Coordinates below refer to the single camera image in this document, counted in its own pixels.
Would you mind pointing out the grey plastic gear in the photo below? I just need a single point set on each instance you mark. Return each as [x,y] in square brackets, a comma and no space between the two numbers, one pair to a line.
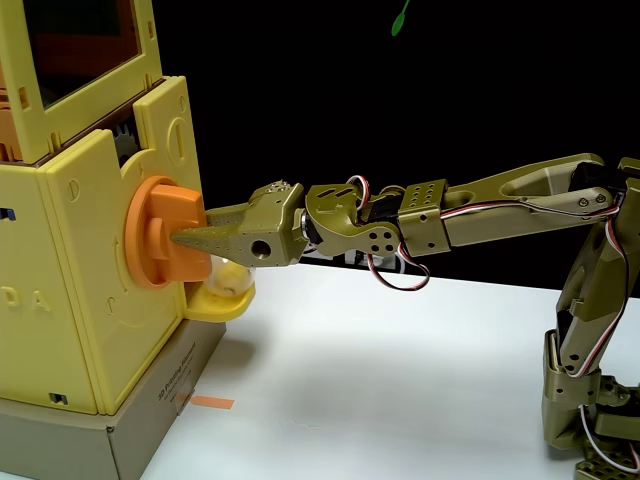
[124,142]

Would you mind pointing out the yellow toy vending machine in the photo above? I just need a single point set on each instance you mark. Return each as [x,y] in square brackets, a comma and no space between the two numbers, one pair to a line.
[75,260]

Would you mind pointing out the white wall power socket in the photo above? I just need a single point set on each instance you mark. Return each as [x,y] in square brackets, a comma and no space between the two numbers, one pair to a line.
[352,259]

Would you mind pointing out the clear tape tab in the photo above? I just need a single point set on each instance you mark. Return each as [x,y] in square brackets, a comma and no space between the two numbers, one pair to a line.
[182,400]

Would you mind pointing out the orange tape strip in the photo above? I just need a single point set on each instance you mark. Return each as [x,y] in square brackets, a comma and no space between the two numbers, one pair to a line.
[215,402]

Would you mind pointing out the yellow dispensing tray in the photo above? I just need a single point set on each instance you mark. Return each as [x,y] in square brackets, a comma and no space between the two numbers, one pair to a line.
[220,306]

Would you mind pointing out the clear capsule with yellow toy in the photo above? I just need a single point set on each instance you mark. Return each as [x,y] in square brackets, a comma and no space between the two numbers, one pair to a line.
[230,280]

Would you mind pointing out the brown cardboard box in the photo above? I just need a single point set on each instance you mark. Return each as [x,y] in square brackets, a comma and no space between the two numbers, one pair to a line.
[145,425]

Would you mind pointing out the green plant leaf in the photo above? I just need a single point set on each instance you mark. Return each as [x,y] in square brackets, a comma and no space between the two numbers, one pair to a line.
[398,22]

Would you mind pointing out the orange turning knob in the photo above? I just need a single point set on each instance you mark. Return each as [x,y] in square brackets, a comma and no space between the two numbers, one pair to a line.
[172,210]

